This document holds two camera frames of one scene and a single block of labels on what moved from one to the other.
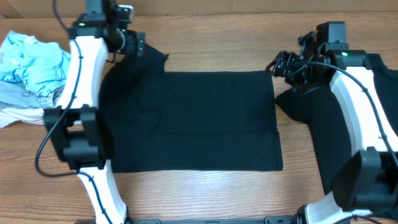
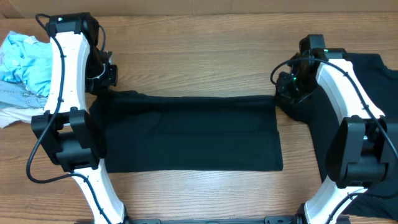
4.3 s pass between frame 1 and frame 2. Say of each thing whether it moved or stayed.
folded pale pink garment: stayed
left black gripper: moved
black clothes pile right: stayed
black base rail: stayed
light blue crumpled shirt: stayed
